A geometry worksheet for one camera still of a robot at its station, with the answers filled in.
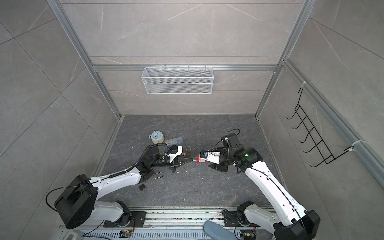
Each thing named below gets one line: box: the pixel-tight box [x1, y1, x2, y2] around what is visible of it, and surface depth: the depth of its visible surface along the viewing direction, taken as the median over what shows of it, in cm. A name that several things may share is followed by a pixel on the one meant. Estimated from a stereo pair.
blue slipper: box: [203, 220, 238, 240], surface depth 70 cm
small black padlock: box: [138, 183, 148, 192], surface depth 85 cm
